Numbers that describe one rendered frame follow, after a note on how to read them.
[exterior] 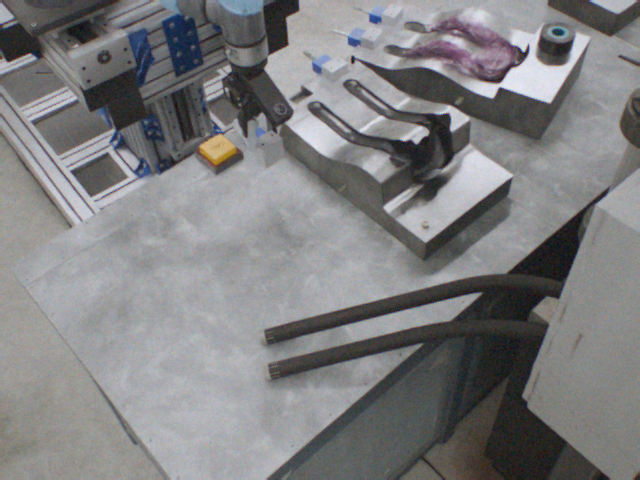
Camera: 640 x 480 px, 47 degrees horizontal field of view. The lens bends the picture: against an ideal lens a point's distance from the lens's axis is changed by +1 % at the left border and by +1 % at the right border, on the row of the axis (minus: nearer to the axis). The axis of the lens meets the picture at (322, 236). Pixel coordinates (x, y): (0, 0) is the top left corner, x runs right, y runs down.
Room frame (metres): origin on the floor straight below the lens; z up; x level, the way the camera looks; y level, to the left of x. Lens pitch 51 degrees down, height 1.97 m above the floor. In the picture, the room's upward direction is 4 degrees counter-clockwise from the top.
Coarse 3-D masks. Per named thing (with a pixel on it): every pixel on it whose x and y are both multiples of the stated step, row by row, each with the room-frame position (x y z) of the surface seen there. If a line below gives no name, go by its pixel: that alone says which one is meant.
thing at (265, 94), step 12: (264, 72) 1.07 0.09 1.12; (252, 84) 1.05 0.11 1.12; (264, 84) 1.05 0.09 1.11; (252, 96) 1.04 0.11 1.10; (264, 96) 1.03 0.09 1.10; (276, 96) 1.03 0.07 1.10; (264, 108) 1.01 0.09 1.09; (276, 108) 1.01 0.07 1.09; (288, 108) 1.01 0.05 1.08; (276, 120) 0.99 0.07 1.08
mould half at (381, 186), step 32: (352, 64) 1.37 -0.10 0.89; (320, 96) 1.27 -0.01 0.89; (352, 96) 1.27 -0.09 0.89; (384, 96) 1.26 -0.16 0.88; (288, 128) 1.18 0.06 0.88; (320, 128) 1.17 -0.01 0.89; (384, 128) 1.14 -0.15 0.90; (416, 128) 1.10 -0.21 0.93; (320, 160) 1.10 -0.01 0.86; (352, 160) 1.03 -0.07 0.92; (384, 160) 1.01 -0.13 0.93; (480, 160) 1.07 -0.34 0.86; (352, 192) 1.02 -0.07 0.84; (384, 192) 0.96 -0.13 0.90; (416, 192) 0.99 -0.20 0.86; (448, 192) 0.98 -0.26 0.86; (480, 192) 0.98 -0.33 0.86; (384, 224) 0.94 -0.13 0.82; (416, 224) 0.90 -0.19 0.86; (448, 224) 0.90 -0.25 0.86
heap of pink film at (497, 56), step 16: (448, 16) 1.52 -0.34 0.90; (464, 16) 1.49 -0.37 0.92; (464, 32) 1.45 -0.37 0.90; (480, 32) 1.45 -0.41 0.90; (496, 32) 1.46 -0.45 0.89; (416, 48) 1.42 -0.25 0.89; (432, 48) 1.39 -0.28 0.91; (448, 48) 1.37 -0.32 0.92; (464, 48) 1.39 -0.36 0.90; (496, 48) 1.38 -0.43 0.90; (512, 48) 1.39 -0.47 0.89; (464, 64) 1.34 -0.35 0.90; (480, 64) 1.34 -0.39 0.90; (496, 64) 1.33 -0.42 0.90; (512, 64) 1.34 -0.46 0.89
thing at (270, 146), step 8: (264, 136) 1.08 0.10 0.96; (272, 136) 1.08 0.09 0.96; (264, 144) 1.06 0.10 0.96; (272, 144) 1.05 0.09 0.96; (280, 144) 1.06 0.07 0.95; (256, 152) 1.06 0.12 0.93; (264, 152) 1.04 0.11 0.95; (272, 152) 1.05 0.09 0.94; (280, 152) 1.06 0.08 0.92; (256, 160) 1.06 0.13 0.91; (264, 160) 1.04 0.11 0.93; (272, 160) 1.05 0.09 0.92
